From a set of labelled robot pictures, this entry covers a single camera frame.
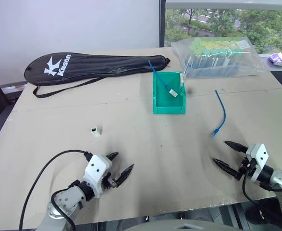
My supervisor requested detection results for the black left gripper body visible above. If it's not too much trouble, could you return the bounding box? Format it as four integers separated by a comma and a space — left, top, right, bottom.
101, 173, 119, 190

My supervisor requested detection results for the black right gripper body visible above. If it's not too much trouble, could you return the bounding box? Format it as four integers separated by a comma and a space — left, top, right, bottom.
235, 155, 257, 181

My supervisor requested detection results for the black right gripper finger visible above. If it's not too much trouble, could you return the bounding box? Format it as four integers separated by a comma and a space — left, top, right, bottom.
211, 157, 239, 178
224, 141, 249, 153

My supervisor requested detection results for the small white connector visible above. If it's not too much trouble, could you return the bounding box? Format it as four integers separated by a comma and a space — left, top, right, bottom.
89, 125, 102, 138

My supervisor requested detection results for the green plastic bin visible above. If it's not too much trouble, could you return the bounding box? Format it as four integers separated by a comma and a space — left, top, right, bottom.
152, 71, 187, 115

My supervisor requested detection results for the clear plastic bag of parts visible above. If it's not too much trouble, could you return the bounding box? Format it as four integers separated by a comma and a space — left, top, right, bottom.
170, 36, 268, 79

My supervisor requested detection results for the black Kason racket bag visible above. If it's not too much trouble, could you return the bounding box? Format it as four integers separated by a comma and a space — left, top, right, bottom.
24, 53, 172, 98

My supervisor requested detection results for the purple white crumpled packet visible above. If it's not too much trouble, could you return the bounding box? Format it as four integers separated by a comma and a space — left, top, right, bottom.
268, 51, 282, 67

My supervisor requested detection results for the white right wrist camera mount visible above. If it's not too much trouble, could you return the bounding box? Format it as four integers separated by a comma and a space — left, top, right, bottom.
245, 143, 270, 183

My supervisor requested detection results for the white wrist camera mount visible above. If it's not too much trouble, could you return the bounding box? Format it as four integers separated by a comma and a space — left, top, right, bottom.
84, 154, 113, 199
245, 143, 270, 183

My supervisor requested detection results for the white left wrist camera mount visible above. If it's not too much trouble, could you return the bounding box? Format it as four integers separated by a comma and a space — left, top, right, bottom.
84, 154, 113, 199

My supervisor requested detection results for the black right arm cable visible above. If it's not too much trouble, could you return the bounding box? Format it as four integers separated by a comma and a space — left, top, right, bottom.
241, 175, 282, 229

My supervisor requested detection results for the black window frame post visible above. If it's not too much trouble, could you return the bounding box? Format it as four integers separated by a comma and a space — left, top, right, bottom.
159, 0, 167, 48

